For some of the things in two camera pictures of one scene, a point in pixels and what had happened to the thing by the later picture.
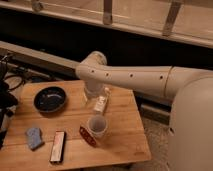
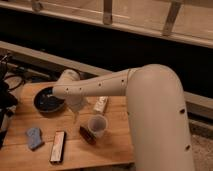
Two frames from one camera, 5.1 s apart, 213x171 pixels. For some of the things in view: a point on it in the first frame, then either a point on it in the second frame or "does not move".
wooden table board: [56, 124] does not move
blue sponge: [34, 137] does not move
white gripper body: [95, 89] to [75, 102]
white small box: [99, 104] does not move
